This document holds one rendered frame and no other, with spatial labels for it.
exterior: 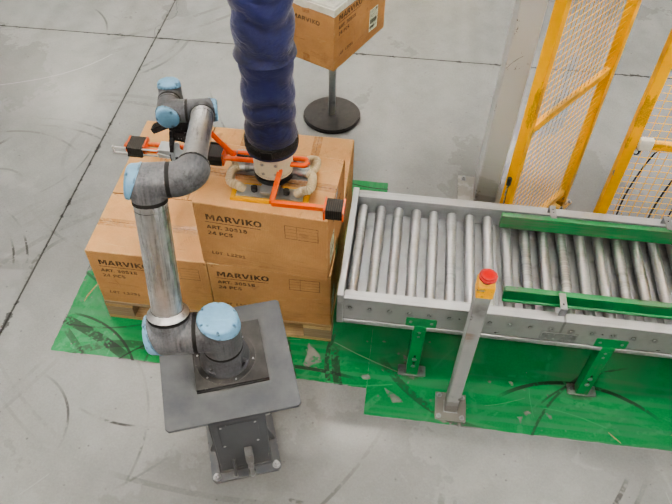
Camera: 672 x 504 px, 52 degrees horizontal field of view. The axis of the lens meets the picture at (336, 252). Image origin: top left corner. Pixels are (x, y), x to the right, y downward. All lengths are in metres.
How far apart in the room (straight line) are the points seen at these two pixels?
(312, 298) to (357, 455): 0.77
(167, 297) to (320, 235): 0.82
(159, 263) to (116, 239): 1.17
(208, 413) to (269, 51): 1.32
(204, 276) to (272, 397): 0.96
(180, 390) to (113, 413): 0.94
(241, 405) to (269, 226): 0.81
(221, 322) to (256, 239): 0.70
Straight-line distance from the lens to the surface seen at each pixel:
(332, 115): 4.89
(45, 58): 5.90
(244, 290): 3.40
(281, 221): 2.94
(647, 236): 3.64
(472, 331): 2.89
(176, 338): 2.49
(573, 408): 3.65
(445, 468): 3.35
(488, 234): 3.46
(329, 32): 4.15
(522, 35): 3.68
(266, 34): 2.49
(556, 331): 3.22
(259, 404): 2.61
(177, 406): 2.65
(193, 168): 2.21
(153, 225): 2.27
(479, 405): 3.53
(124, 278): 3.58
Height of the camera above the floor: 3.04
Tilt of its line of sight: 49 degrees down
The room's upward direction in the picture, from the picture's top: 1 degrees clockwise
